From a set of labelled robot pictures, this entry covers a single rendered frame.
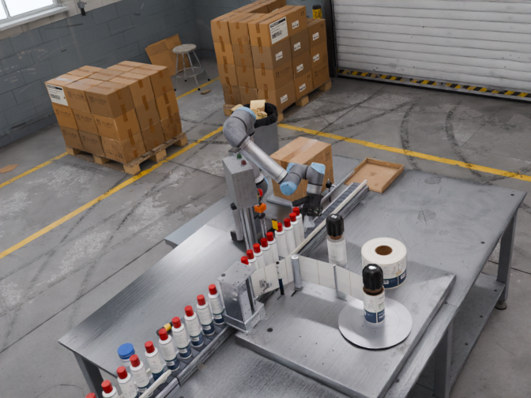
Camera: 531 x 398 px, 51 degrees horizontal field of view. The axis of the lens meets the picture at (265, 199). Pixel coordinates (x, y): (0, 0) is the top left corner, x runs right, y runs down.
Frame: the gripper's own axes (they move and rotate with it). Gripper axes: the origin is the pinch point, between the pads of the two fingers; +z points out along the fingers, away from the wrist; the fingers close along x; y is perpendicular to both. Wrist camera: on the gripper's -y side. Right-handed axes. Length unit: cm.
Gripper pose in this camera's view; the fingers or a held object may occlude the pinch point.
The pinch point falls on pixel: (303, 229)
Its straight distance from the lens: 292.6
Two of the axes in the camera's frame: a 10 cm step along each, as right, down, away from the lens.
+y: 8.0, 2.1, -5.6
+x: 5.8, -0.1, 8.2
